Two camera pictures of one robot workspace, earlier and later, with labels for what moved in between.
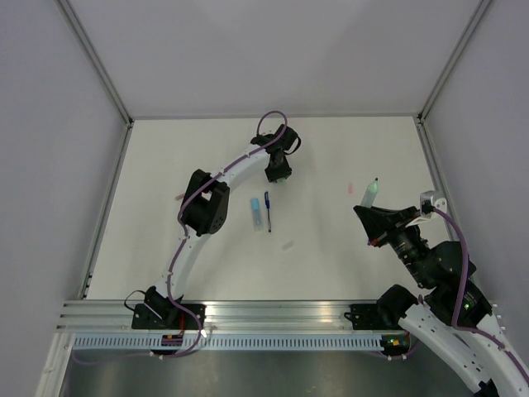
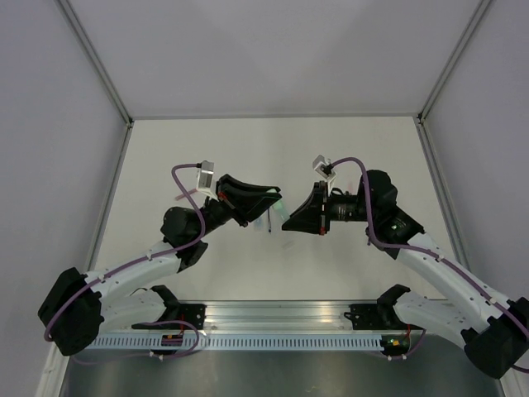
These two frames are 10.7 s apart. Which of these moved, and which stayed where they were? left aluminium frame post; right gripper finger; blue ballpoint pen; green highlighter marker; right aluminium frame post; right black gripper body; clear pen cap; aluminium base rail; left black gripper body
Moved: right gripper finger; left black gripper body; right black gripper body; green highlighter marker
Stayed: right aluminium frame post; clear pen cap; left aluminium frame post; blue ballpoint pen; aluminium base rail
